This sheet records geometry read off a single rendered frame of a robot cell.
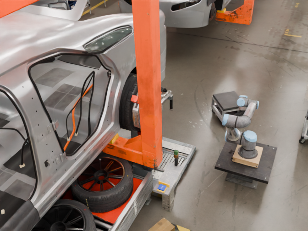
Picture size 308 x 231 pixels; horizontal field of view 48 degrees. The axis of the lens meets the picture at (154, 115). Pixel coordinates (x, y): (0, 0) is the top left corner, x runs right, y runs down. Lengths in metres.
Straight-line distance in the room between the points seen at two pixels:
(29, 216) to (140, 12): 1.81
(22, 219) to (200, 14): 4.43
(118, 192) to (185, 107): 2.32
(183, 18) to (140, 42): 3.24
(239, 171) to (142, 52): 1.85
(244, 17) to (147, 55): 4.36
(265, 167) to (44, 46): 2.67
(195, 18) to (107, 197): 3.67
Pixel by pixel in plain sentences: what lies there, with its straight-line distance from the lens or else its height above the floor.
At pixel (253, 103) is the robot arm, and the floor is 0.97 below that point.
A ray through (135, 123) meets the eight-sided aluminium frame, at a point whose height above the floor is 0.77.
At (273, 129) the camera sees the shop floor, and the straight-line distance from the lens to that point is 5.19.
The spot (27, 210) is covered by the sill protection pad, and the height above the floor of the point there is 0.96.
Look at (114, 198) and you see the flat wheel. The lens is 3.54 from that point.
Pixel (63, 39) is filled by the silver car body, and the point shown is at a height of 1.94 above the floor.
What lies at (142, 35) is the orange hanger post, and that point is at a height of 2.00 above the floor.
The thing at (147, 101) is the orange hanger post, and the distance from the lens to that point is 3.14.
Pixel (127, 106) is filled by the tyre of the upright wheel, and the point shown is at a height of 1.01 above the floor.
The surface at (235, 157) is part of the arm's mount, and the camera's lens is 4.08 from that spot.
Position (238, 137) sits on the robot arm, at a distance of 3.95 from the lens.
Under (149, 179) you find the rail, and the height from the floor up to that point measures 0.34.
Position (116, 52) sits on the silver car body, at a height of 1.64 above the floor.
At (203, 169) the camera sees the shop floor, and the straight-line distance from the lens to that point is 4.41.
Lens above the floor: 3.12
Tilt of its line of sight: 36 degrees down
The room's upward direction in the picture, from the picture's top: 2 degrees counter-clockwise
